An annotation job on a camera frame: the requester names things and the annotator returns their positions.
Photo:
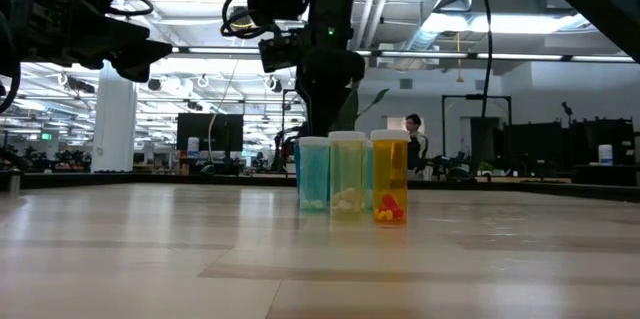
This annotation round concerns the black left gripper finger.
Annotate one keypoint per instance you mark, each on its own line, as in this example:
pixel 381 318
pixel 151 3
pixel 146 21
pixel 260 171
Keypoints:
pixel 146 58
pixel 128 30

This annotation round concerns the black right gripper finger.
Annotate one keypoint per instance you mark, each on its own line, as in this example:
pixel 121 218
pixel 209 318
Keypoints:
pixel 327 119

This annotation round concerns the teal pill bottle white cap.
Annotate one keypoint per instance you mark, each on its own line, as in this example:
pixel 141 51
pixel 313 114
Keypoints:
pixel 314 174

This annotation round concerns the green pill bottle white cap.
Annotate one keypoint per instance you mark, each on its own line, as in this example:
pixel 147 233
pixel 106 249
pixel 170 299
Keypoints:
pixel 347 174

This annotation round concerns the orange pill bottle white cap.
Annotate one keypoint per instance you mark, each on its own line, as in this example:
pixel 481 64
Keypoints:
pixel 390 174

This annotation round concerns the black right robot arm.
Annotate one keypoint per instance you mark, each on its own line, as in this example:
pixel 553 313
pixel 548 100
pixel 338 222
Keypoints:
pixel 332 4

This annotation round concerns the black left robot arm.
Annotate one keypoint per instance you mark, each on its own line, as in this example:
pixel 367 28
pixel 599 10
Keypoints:
pixel 17 19

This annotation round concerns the snake plant in white pot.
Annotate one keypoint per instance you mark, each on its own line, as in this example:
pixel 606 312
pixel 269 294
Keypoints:
pixel 351 116

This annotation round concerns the white room column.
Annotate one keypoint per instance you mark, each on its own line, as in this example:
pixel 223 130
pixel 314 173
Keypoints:
pixel 114 124

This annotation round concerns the person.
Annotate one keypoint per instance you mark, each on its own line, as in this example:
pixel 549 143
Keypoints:
pixel 415 146

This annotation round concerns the long linear ceiling light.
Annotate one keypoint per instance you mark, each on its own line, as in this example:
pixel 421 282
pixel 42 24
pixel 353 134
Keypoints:
pixel 425 54

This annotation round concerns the green exit sign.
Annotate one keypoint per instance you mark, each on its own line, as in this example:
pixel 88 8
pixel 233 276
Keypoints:
pixel 46 136

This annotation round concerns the white canister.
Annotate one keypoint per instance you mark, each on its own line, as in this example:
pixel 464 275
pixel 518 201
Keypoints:
pixel 605 155
pixel 193 148

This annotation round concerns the black desk monitor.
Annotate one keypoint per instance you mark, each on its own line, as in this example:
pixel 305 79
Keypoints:
pixel 602 131
pixel 535 144

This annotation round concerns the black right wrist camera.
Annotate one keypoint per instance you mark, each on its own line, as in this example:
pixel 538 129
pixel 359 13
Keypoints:
pixel 277 54

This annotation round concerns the black wall screen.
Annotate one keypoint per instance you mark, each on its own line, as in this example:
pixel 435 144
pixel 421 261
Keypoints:
pixel 210 131

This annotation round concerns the black aluminium table frame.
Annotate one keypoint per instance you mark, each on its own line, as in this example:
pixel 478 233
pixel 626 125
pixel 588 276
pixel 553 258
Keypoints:
pixel 150 180

